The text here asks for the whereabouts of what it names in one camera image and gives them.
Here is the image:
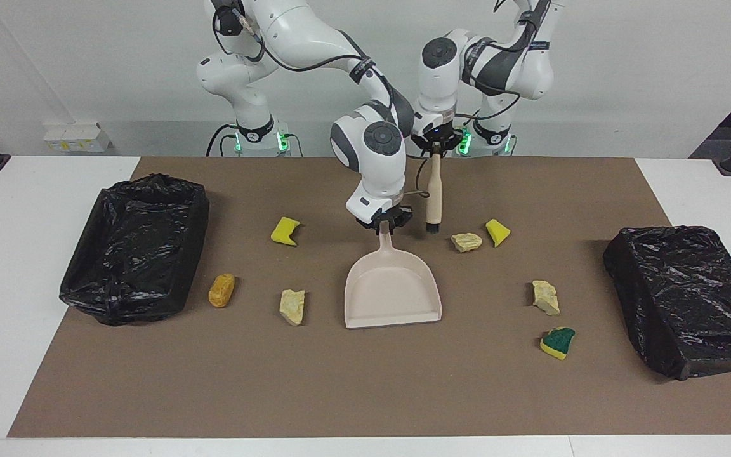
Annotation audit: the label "brown paper table mat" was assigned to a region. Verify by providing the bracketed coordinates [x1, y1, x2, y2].
[7, 157, 731, 439]

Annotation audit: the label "orange striped toy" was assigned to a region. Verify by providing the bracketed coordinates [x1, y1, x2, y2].
[451, 232, 484, 253]

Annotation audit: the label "beige plastic dustpan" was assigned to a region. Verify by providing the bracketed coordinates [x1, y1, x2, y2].
[344, 219, 442, 329]

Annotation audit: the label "black arm base cable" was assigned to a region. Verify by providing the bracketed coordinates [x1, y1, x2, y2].
[206, 123, 239, 157]

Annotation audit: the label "green and yellow sponge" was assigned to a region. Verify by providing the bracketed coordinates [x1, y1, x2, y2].
[539, 326, 576, 361]

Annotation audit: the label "open bin black bag liner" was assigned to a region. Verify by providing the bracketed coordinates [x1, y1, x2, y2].
[59, 173, 210, 326]

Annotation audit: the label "notched yellow sponge piece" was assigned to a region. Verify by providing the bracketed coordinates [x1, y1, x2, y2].
[270, 216, 301, 248]

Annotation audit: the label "beige hand brush black bristles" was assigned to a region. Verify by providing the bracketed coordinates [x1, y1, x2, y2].
[426, 143, 445, 234]

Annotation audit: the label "beige foam chunk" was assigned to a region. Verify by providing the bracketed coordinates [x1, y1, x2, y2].
[532, 280, 560, 316]
[279, 289, 306, 327]

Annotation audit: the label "box covered by black bag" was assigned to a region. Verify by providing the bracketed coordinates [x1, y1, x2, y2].
[603, 225, 731, 381]

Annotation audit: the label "white wall socket box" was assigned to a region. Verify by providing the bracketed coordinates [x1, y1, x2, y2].
[43, 123, 112, 153]

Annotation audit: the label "yellow sponge wedge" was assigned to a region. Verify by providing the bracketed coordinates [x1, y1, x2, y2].
[485, 218, 511, 248]

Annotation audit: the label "orange-brown bread roll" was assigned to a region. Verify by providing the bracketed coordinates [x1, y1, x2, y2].
[207, 274, 236, 309]

